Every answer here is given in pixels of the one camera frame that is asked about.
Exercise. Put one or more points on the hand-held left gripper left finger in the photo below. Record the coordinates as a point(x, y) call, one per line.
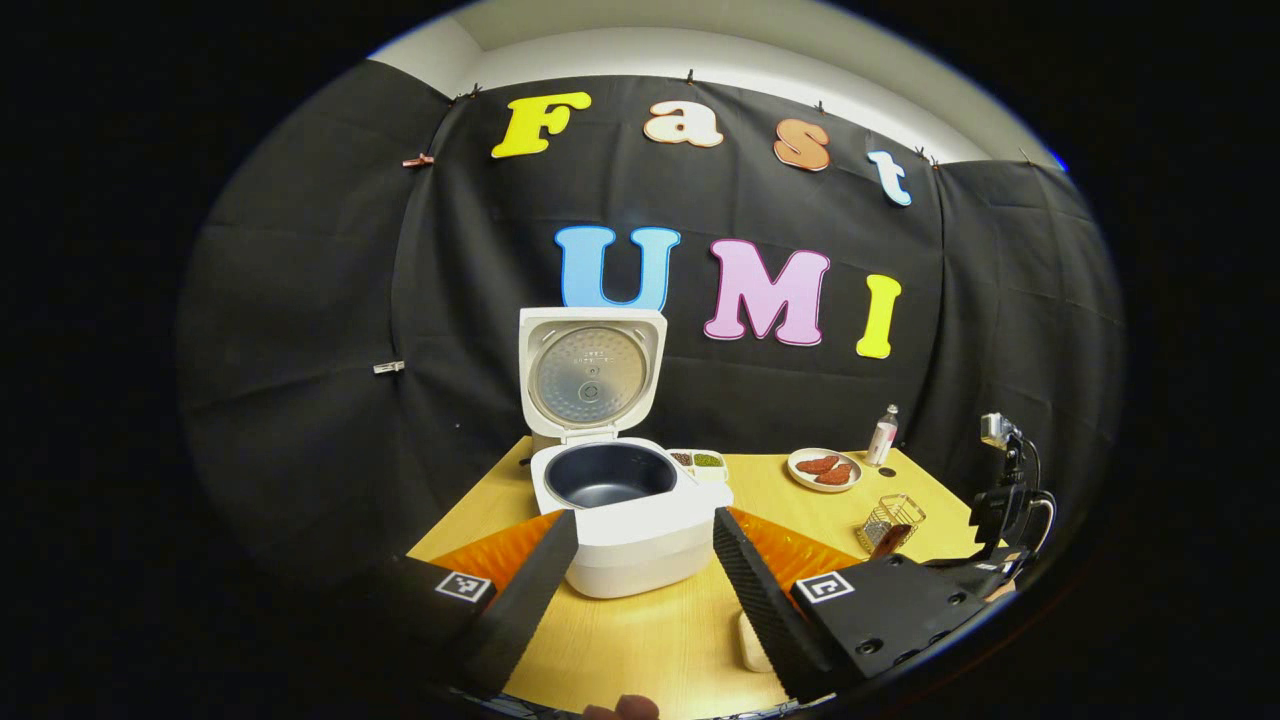
point(530, 605)

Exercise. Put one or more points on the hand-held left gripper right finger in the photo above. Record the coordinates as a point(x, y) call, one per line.
point(765, 610)

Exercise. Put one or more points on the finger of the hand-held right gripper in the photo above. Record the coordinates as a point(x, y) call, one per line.
point(975, 578)

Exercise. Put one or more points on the cream dish of rice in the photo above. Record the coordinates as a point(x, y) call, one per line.
point(752, 645)

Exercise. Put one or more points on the white rice cooker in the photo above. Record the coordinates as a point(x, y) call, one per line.
point(640, 560)

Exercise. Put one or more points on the clear bottle with pink label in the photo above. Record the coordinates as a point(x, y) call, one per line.
point(882, 440)

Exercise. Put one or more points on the white round plate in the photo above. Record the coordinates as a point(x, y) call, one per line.
point(800, 475)

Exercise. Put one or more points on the red meat slice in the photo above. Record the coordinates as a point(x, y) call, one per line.
point(835, 475)
point(817, 464)

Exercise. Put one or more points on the white divided dish of grains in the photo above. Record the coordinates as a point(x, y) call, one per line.
point(708, 461)

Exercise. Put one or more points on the white clothes peg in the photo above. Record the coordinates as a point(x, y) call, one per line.
point(389, 367)

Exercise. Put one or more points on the brown clothes peg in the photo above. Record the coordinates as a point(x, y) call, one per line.
point(418, 160)

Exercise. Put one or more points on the row of small dark clips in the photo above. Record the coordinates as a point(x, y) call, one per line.
point(689, 76)

